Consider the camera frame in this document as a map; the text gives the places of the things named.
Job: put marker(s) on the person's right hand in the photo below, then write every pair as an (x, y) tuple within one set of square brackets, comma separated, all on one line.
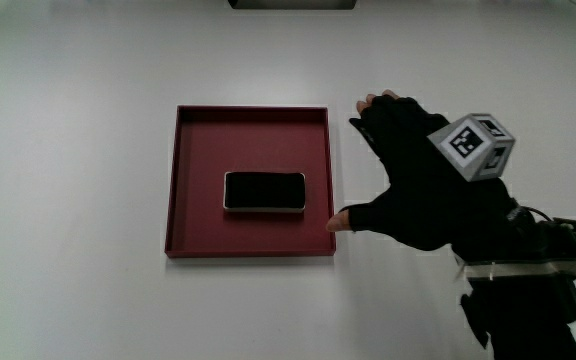
[(418, 190)]

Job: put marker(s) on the black smartphone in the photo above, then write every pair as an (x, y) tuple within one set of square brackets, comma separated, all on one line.
[(264, 191)]

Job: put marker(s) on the dark red square tray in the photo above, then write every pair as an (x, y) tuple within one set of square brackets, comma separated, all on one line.
[(203, 150)]

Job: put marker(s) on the dark object at table edge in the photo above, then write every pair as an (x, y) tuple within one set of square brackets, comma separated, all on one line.
[(292, 4)]

